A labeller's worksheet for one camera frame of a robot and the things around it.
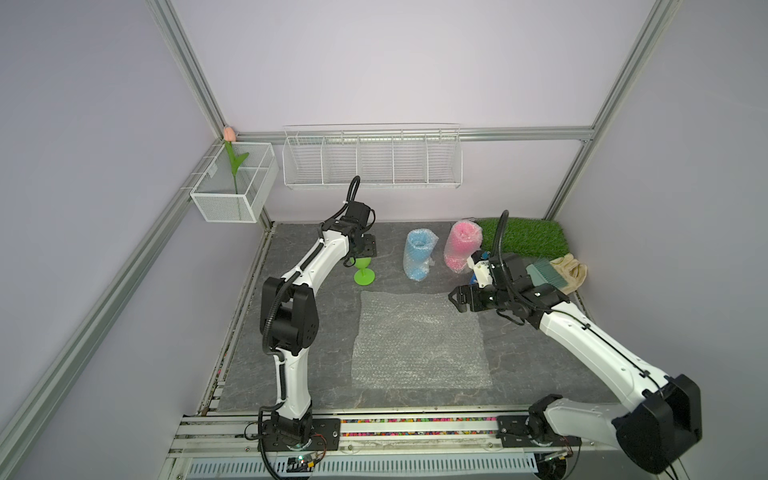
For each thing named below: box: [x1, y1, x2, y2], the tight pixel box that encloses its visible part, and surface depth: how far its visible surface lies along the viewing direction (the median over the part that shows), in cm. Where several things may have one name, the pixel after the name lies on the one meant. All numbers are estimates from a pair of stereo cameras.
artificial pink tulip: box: [223, 127, 249, 194], surface depth 92 cm
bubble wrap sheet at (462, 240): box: [444, 220, 483, 273], surface depth 99 cm
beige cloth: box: [549, 253, 588, 295], surface depth 107 cm
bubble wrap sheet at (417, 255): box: [403, 228, 439, 282], surface depth 98 cm
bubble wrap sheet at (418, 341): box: [352, 291, 493, 389], surface depth 90 cm
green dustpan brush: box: [526, 257, 569, 289], surface depth 107 cm
